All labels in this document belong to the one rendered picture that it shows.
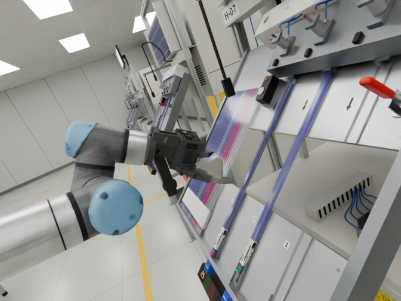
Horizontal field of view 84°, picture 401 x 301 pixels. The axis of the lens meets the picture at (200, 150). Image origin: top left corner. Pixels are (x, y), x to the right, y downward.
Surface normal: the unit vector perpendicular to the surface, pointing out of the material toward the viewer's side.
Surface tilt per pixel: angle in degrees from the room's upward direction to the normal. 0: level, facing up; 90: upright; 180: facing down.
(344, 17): 42
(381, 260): 90
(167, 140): 104
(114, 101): 90
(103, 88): 90
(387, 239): 90
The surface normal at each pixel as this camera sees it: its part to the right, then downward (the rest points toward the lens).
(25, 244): 0.60, -0.08
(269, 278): -0.85, -0.36
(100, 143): 0.37, -0.04
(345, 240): -0.36, -0.89
